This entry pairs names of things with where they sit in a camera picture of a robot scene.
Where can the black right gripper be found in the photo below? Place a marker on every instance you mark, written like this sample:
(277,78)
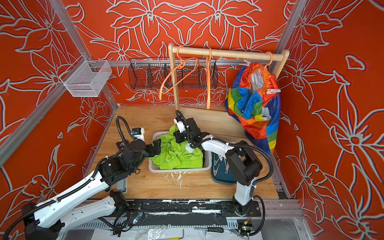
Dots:
(182,135)

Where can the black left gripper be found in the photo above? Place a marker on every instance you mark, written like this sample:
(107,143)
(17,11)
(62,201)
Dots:
(157,146)

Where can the lime green shorts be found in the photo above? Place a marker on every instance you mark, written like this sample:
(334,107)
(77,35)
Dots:
(174,155)

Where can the rainbow striped shorts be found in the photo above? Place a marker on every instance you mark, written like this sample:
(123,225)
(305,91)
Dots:
(257,112)

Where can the orange hanger of green shorts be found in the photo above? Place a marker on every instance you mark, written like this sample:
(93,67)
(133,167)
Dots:
(208,74)

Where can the orange clothes hanger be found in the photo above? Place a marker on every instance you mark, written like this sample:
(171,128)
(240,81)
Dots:
(176,63)

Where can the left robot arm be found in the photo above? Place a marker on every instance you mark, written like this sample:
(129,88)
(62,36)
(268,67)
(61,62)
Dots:
(61,213)

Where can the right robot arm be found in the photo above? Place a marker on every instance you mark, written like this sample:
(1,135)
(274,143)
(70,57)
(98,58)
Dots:
(248,164)

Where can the white plastic basket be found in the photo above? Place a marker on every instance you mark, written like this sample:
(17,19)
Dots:
(207,161)

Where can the clothespin in tray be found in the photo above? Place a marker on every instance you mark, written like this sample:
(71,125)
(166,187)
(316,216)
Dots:
(217,161)

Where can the teal plastic tray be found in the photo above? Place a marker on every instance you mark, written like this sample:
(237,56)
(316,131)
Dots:
(224,176)

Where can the grey rectangular block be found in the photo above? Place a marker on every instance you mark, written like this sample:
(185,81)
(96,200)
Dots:
(122,185)

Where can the wooden clothes rack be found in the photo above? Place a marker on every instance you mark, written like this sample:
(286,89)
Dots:
(234,54)

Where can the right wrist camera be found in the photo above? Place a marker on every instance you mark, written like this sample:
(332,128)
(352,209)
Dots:
(180,124)

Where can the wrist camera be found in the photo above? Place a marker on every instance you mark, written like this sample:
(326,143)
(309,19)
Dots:
(180,124)
(138,134)

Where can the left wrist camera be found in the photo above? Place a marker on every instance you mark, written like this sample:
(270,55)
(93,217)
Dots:
(138,134)

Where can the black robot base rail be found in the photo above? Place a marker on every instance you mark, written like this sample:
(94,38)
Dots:
(189,212)

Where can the clear acrylic wall bin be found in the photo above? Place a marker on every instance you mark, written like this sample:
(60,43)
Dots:
(85,78)

